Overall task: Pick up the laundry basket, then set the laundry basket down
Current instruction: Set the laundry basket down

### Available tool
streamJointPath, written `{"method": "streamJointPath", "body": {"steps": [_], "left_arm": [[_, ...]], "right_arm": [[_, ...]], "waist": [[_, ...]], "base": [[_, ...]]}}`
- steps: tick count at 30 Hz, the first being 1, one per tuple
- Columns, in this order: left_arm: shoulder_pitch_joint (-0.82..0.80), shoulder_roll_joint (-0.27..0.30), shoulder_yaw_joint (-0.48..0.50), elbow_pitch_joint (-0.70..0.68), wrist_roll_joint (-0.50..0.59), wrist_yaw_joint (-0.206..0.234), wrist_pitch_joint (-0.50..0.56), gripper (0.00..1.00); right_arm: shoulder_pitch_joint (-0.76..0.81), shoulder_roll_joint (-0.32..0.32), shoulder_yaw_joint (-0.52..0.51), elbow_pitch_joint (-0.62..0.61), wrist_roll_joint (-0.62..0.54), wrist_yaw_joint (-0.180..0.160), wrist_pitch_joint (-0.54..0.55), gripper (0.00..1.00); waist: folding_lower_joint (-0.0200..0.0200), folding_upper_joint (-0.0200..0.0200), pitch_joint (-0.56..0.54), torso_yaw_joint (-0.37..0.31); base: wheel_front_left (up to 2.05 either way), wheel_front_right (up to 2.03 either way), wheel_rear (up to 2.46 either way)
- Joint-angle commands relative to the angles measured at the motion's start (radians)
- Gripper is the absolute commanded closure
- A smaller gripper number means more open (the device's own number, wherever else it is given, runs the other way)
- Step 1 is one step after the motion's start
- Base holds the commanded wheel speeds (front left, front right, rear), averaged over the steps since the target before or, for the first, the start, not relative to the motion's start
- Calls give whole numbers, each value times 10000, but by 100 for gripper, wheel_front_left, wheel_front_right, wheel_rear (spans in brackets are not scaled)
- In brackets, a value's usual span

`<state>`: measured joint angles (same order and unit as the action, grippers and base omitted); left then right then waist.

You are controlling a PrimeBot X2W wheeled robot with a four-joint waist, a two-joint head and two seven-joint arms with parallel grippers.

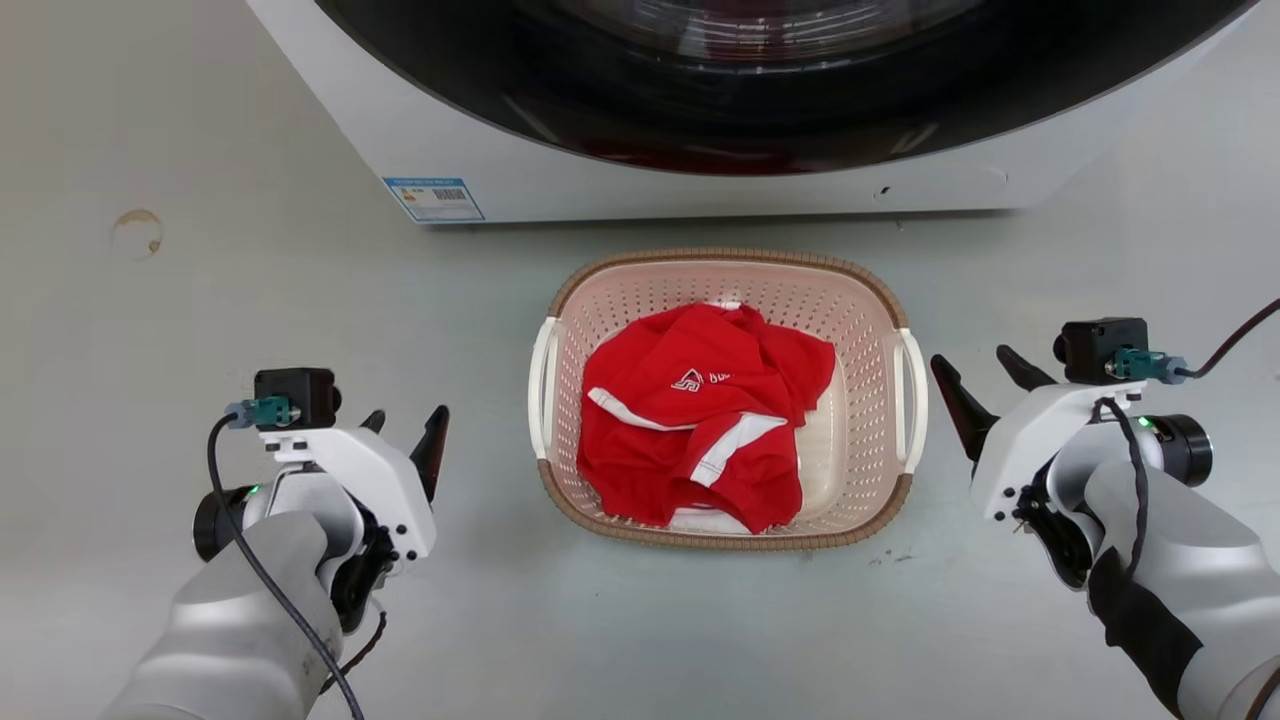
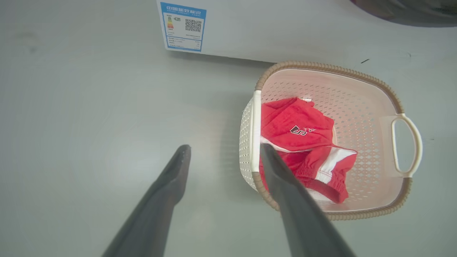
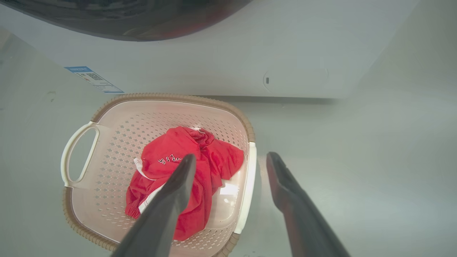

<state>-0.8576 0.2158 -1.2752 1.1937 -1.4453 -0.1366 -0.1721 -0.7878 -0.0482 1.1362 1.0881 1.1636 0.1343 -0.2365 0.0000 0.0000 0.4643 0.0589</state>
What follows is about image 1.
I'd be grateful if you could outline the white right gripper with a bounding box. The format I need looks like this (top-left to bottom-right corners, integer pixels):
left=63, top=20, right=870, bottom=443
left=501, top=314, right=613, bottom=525
left=929, top=344, right=1150, bottom=592

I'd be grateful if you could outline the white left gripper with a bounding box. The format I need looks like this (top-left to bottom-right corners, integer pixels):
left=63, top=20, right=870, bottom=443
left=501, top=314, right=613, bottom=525
left=261, top=404, right=452, bottom=634

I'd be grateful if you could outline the beige perforated laundry basket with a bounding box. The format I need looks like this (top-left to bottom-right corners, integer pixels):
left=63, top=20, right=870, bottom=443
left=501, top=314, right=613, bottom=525
left=527, top=247, right=930, bottom=553

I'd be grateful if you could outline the blue energy label sticker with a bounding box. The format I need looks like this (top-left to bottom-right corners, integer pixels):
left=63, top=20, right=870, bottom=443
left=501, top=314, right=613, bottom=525
left=382, top=176, right=487, bottom=225

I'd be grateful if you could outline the red shirt with white stripes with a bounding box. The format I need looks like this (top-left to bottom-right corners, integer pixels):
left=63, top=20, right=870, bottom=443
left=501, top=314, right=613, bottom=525
left=576, top=301, right=838, bottom=536

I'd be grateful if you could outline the white front-load washing machine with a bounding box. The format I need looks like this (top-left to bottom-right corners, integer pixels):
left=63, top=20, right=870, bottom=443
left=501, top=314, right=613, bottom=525
left=245, top=0, right=1264, bottom=227

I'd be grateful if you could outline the dark round washing machine door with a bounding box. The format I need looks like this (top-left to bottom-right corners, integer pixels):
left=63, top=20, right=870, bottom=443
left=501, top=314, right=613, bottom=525
left=314, top=0, right=1257, bottom=179

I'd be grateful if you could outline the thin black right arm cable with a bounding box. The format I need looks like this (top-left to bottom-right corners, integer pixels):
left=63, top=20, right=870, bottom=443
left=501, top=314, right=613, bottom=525
left=1089, top=396, right=1153, bottom=583

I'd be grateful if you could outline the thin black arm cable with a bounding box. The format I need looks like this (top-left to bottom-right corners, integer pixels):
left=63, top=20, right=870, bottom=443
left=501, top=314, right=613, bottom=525
left=318, top=608, right=390, bottom=698
left=1089, top=396, right=1153, bottom=583

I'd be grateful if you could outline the black left camera cable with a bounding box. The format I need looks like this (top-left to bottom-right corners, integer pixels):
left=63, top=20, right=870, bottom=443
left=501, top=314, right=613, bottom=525
left=206, top=396, right=367, bottom=720

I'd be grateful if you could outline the black camera cable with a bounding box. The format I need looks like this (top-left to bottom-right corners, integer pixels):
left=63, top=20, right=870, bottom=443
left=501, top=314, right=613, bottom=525
left=206, top=396, right=367, bottom=720
left=1111, top=297, right=1280, bottom=385

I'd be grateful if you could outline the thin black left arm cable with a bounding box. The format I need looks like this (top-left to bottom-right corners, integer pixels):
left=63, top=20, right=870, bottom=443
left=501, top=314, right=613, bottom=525
left=318, top=608, right=390, bottom=698

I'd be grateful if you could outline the black right camera cable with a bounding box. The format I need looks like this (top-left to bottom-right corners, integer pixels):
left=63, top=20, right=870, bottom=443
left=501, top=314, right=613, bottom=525
left=1111, top=297, right=1280, bottom=385

